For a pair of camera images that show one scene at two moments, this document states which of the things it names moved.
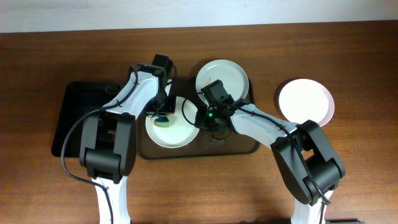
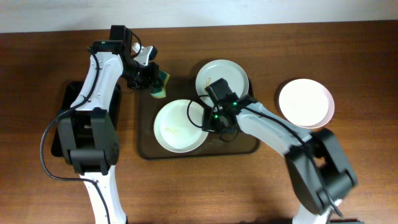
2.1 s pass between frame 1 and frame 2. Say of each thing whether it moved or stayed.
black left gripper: moved
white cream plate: moved
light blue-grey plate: stayed
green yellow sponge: moved
